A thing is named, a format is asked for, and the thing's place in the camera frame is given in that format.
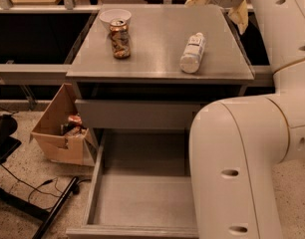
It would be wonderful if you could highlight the clear plastic water bottle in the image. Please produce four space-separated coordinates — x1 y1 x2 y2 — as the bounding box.
179 33 205 74

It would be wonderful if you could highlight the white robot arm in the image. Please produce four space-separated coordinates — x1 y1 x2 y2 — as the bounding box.
188 0 305 239

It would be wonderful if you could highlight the grey drawer cabinet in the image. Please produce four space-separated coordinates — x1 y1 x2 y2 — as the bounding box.
67 5 254 148

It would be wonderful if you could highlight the closed grey top drawer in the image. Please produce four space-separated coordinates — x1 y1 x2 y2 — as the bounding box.
75 99 201 129

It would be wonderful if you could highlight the open grey middle drawer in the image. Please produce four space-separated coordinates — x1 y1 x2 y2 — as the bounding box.
67 129 198 239

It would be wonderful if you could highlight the crushed orange soda can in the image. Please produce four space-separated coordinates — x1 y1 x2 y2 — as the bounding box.
110 18 131 59

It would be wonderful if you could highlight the white bowl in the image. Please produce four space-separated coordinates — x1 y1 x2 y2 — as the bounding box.
100 9 132 31

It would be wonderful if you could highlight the red can in box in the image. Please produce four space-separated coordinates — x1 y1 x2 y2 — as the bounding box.
68 116 83 126

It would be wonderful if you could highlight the cardboard box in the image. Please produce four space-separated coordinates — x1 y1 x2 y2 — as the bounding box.
31 84 97 166

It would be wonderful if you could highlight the black chair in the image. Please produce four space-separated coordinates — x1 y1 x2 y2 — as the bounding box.
0 115 21 165

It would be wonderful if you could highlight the black metal stand leg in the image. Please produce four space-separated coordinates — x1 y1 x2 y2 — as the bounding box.
0 176 79 239

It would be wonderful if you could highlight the black floor cable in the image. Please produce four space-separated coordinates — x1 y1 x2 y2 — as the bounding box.
0 162 92 204

